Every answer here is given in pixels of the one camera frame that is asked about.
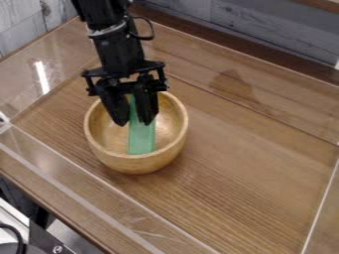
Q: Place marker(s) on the black metal table frame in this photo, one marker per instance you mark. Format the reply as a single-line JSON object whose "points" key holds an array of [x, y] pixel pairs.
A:
{"points": [[30, 230]]}

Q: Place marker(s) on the clear acrylic tray wall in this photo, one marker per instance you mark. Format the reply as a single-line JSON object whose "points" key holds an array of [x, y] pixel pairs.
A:
{"points": [[253, 188]]}

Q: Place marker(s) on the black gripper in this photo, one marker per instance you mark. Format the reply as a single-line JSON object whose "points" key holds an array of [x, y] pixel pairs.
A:
{"points": [[118, 45]]}

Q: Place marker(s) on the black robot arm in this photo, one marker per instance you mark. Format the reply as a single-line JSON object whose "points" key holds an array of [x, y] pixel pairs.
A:
{"points": [[100, 14]]}

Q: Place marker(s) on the green rectangular block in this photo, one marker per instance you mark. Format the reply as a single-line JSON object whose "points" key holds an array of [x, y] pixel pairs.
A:
{"points": [[141, 133]]}

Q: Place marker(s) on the brown wooden bowl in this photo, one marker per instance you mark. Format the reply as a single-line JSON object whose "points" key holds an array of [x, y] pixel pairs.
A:
{"points": [[107, 138]]}

